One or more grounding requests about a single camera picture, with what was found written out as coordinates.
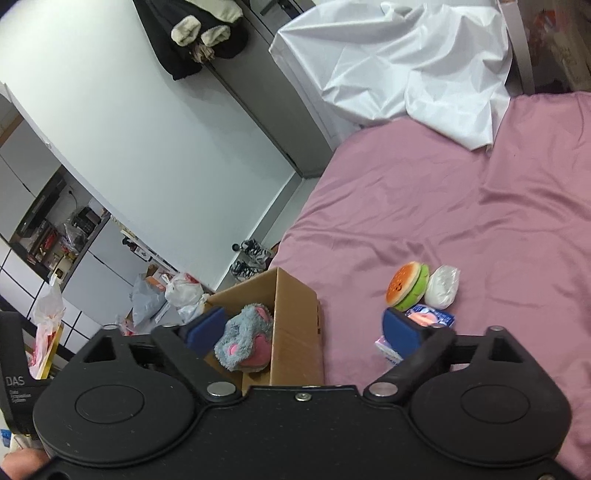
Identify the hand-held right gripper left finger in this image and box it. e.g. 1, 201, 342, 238
69, 307, 243, 401

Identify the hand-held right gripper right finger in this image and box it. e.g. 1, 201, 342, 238
364, 308, 532, 407

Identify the blue white tissue packet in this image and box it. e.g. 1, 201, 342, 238
376, 305, 455, 365

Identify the burger squishy toy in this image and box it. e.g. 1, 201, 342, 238
387, 261, 431, 311

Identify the small white soft packet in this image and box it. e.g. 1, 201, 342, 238
425, 265, 461, 309

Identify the cardboard box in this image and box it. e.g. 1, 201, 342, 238
203, 268, 326, 393

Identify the person's left hand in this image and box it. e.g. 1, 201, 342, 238
0, 450, 49, 480

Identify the plain white plastic bag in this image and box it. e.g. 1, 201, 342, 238
178, 295, 209, 324

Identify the grey pink plush toy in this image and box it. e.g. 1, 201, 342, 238
213, 303, 274, 374

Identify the white red plastic bag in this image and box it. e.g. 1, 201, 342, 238
164, 272, 204, 308

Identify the grey mailer bag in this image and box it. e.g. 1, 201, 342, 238
131, 274, 167, 324

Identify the grey white sneaker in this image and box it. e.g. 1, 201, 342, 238
232, 239, 274, 262
230, 258, 269, 281

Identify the pink white plastic bag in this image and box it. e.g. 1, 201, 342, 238
28, 277, 65, 379

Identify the white kitchen cabinet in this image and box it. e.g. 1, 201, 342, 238
0, 83, 155, 356

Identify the grey wardrobe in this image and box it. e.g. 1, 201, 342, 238
203, 0, 342, 178

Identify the white sheet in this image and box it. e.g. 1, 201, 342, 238
269, 0, 513, 151

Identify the black coat with beige cuffs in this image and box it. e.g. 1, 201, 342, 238
131, 0, 252, 81

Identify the white bed post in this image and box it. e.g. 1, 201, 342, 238
501, 0, 536, 97

